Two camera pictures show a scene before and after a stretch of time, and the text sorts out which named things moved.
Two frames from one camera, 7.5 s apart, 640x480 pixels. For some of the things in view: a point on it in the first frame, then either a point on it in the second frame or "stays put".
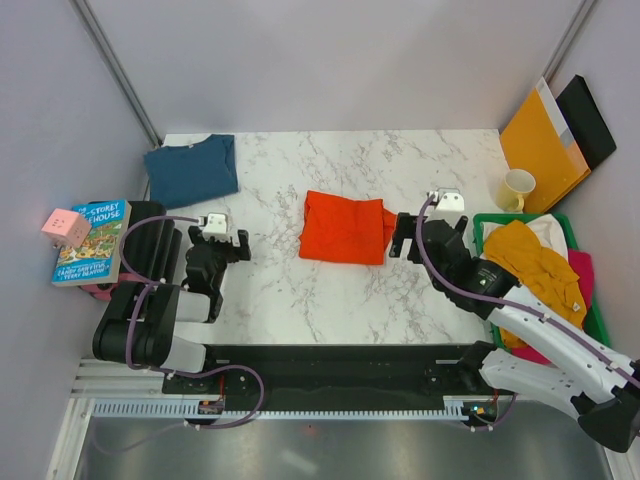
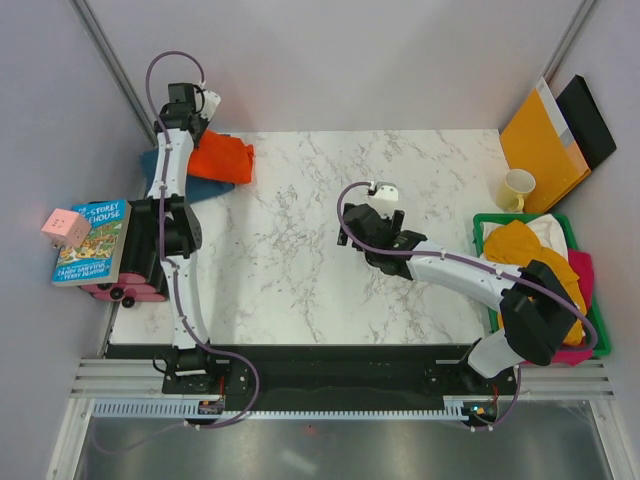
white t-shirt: x=548 y=229 stays put
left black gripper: x=236 y=253 → x=204 y=122
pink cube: x=66 y=228 stays put
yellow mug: x=515 y=184 stays put
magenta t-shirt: x=583 y=265 stays put
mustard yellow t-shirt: x=546 y=272 stays put
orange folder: x=537 y=139 stays put
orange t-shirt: x=338 y=229 → x=223 y=157
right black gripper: x=405 y=227 → x=395 y=222
